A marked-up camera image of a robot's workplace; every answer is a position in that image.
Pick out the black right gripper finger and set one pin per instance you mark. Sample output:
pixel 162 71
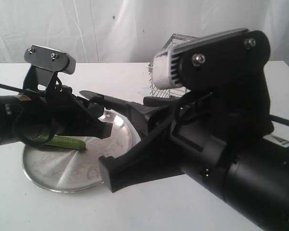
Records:
pixel 133 110

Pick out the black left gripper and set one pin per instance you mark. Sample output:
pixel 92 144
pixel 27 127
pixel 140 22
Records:
pixel 65 114

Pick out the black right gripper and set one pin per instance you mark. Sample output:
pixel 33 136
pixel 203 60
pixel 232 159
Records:
pixel 188 144

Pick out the black handled knife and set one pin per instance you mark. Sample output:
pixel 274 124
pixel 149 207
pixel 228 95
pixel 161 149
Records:
pixel 93 96

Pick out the green cucumber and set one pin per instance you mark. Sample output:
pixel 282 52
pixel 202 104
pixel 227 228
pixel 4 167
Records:
pixel 59 143

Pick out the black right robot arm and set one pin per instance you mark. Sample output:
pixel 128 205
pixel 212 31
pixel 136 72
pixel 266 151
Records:
pixel 257 182

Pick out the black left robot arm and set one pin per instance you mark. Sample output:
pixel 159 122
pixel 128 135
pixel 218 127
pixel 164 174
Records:
pixel 28 115

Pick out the round steel plate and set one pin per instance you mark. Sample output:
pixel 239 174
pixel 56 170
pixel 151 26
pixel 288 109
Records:
pixel 64 170

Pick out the white backdrop curtain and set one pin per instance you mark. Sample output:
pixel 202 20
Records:
pixel 102 31

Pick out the chrome wire utensil rack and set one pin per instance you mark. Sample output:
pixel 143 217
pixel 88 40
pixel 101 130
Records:
pixel 160 71

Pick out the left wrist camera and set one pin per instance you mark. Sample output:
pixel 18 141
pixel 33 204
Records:
pixel 45 64

